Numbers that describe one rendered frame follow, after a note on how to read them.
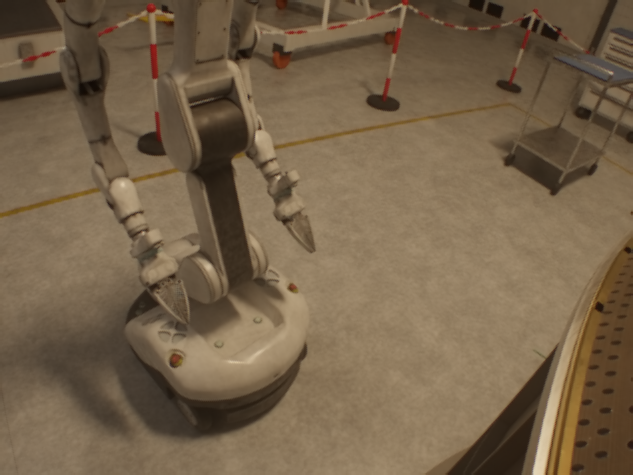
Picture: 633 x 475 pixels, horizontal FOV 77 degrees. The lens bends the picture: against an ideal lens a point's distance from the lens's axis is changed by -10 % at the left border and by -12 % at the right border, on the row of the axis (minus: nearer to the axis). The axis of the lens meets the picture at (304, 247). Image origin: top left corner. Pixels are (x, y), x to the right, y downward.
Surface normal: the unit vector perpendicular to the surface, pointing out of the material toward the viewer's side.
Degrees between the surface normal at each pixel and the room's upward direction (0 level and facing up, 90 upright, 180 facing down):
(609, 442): 43
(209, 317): 0
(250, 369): 48
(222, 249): 70
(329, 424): 0
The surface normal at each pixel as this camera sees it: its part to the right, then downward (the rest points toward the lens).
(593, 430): -0.50, -0.83
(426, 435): 0.11, -0.75
